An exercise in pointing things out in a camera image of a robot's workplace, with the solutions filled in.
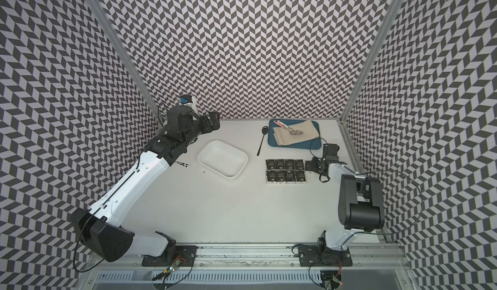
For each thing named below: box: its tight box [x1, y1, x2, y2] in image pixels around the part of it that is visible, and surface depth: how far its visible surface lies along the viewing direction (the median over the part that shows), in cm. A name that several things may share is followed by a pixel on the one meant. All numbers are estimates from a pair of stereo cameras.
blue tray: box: [267, 119, 322, 150], surface depth 110 cm
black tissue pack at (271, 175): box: [265, 170, 277, 182], surface depth 95 cm
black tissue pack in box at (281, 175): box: [275, 170, 287, 182], surface depth 95 cm
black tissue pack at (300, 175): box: [295, 169, 307, 182], surface depth 95 cm
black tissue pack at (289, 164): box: [284, 159, 296, 170], surface depth 98 cm
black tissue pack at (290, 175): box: [285, 169, 296, 182], surface depth 95 cm
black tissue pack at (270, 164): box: [265, 159, 276, 170], surface depth 98 cm
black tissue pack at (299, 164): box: [294, 159, 305, 171], surface depth 98 cm
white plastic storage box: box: [197, 139, 248, 179], surface depth 103 cm
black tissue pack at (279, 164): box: [275, 159, 285, 170], surface depth 98 cm
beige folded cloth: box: [272, 119, 320, 146], surface depth 111 cm
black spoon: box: [256, 125, 269, 157], surface depth 114 cm
